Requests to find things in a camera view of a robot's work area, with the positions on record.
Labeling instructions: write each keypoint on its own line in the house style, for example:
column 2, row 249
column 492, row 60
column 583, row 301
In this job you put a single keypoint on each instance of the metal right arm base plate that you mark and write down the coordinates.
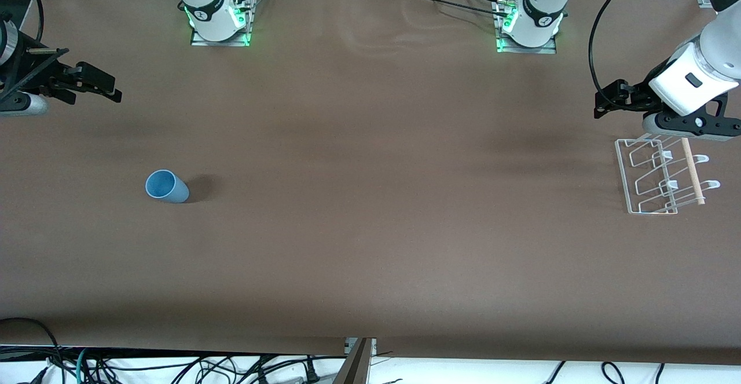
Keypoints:
column 244, row 37

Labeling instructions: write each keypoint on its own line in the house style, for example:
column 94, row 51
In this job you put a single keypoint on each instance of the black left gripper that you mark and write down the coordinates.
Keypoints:
column 641, row 94

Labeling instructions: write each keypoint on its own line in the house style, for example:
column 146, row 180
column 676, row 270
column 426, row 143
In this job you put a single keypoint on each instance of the dark wooden beam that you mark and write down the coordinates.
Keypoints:
column 354, row 368

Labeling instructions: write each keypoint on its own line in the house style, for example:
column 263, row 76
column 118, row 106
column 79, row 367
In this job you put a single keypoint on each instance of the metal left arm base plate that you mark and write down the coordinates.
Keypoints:
column 547, row 50

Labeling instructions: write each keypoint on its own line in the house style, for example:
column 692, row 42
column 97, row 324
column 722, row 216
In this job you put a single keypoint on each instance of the brown paper table cover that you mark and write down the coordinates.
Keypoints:
column 370, row 210

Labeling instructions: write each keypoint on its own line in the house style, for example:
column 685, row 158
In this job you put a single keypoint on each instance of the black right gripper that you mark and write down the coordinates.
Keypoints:
column 36, row 75

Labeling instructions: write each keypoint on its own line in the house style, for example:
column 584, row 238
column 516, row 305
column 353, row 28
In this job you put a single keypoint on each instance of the blue plastic cup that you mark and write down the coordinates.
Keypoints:
column 172, row 190

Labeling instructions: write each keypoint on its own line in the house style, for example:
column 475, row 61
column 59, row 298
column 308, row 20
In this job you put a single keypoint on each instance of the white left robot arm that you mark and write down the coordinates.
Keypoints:
column 544, row 7

